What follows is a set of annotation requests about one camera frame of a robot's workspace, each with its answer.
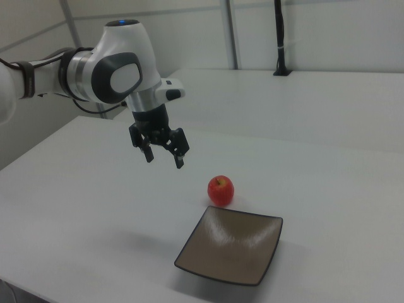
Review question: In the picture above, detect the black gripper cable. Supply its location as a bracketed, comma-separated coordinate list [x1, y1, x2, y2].
[71, 97, 129, 116]

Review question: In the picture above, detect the dark strap on arm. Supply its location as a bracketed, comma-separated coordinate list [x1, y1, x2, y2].
[15, 61, 36, 100]

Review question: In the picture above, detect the red apple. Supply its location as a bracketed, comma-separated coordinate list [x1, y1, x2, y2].
[206, 175, 235, 208]

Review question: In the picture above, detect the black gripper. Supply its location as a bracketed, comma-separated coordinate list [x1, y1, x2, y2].
[128, 104, 191, 170]

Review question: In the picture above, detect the brown square ceramic plate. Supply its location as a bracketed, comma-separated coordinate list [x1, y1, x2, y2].
[174, 205, 284, 287]

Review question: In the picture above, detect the black camera pole with base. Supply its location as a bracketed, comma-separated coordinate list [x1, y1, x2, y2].
[272, 0, 293, 78]

